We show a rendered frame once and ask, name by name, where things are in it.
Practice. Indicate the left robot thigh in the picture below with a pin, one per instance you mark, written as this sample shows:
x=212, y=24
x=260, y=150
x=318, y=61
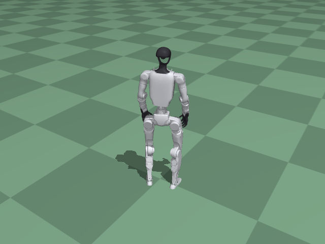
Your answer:
x=149, y=131

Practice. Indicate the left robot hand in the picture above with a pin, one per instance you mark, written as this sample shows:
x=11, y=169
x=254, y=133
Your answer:
x=144, y=114

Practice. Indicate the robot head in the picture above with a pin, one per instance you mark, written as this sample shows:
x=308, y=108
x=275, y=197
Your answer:
x=163, y=53

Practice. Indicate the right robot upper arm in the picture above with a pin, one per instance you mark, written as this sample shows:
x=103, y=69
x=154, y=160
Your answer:
x=180, y=80

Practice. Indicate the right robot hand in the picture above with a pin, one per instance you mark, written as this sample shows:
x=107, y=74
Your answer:
x=184, y=119

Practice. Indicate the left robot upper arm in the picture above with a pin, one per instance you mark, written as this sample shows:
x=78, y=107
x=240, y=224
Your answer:
x=143, y=84

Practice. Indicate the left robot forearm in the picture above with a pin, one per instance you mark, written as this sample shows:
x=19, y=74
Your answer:
x=142, y=104

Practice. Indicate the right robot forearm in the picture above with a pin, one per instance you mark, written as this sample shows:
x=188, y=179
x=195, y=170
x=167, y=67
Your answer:
x=185, y=107

